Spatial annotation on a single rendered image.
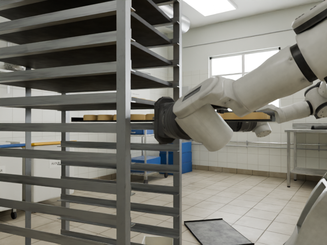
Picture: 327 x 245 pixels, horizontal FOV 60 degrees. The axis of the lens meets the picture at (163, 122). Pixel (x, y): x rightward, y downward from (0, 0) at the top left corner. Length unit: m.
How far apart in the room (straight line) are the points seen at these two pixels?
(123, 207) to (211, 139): 0.37
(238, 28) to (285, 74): 5.49
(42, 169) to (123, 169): 2.63
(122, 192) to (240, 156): 4.95
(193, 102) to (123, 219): 0.44
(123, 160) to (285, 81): 0.49
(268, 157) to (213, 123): 5.01
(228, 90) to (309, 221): 0.52
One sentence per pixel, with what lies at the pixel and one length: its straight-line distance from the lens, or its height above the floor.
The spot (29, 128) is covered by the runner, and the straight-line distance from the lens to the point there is 1.06.
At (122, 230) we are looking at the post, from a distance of 0.85.
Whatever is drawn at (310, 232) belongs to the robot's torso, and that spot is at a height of 0.68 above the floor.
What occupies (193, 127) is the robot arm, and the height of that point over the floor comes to 0.97.
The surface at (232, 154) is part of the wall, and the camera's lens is 5.74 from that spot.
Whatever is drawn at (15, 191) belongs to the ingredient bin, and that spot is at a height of 0.30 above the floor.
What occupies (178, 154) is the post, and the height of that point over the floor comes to 0.84.
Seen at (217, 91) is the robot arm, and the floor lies 1.03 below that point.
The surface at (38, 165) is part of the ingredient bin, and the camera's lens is 3.36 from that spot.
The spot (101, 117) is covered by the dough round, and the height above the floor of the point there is 0.99.
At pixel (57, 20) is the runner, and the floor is 1.31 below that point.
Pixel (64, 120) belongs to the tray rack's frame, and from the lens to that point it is 1.52.
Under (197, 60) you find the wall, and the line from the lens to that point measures 6.15.
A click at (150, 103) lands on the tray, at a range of 0.99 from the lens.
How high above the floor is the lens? 0.97
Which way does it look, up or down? level
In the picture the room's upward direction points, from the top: straight up
